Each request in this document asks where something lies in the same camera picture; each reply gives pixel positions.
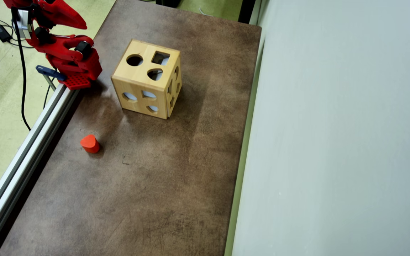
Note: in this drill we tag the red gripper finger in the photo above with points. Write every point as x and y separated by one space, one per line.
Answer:
69 16

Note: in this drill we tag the red robot arm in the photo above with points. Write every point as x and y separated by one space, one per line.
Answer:
62 46

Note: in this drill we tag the wooden shape sorter box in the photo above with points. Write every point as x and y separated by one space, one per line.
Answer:
133 76

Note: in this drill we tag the black power adapter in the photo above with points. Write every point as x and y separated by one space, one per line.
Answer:
1 32

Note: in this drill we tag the blue table clamp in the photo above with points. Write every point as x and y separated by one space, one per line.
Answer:
50 72

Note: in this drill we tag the black furniture base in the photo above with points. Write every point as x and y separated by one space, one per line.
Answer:
169 3

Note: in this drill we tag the orange rounded wooden block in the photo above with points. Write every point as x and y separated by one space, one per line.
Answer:
90 144

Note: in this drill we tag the brown desk mat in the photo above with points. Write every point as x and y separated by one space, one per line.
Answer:
173 177

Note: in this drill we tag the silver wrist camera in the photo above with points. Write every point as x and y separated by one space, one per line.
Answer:
23 21

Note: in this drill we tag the aluminium profile rail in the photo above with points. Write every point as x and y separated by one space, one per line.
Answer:
20 156

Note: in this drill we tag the black vertical post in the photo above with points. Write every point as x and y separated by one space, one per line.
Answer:
246 10

